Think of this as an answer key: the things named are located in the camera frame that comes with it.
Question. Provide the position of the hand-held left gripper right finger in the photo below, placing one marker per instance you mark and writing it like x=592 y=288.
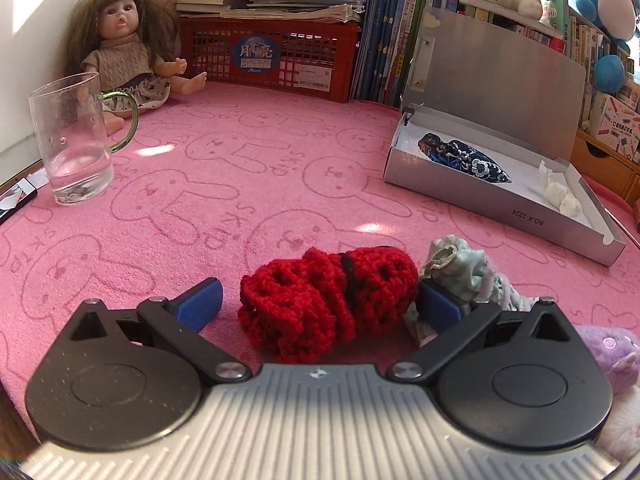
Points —
x=437 y=310

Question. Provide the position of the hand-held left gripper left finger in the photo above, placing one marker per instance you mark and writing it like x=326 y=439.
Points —
x=200 y=300

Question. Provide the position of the green checked cloth pouch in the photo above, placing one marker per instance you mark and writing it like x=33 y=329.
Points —
x=465 y=265

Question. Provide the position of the red crochet pouch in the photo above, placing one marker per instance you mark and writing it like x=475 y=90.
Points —
x=300 y=300

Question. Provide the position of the purple plush toy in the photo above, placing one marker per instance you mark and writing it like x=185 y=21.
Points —
x=615 y=355

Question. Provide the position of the silver cardboard box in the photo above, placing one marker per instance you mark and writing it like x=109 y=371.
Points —
x=500 y=60

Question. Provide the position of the pink rabbit-print mat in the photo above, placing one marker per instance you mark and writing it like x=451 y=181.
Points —
x=250 y=170

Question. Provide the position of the blue embroidered pouch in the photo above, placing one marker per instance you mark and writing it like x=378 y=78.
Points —
x=465 y=160

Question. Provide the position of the small white knotted cloth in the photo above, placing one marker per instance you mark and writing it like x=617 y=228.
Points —
x=557 y=192

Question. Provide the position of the thin metal rod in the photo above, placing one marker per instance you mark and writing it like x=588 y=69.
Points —
x=625 y=228

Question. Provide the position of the black flat device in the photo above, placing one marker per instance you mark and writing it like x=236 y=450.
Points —
x=15 y=200

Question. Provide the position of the wooden drawer unit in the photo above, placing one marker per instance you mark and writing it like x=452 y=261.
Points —
x=600 y=165

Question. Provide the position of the brown-haired baby doll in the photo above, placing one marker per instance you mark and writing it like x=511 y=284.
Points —
x=120 y=60

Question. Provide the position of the label printer box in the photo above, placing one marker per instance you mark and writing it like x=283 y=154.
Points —
x=617 y=125

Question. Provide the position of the red plastic crate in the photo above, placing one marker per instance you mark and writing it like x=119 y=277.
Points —
x=310 y=45

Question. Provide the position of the row of upright blue books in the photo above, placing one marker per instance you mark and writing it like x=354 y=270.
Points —
x=385 y=25

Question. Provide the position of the shelf row of books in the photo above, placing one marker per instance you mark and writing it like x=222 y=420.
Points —
x=580 y=35

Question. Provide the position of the large blue plush toy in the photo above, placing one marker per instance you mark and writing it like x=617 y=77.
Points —
x=607 y=0

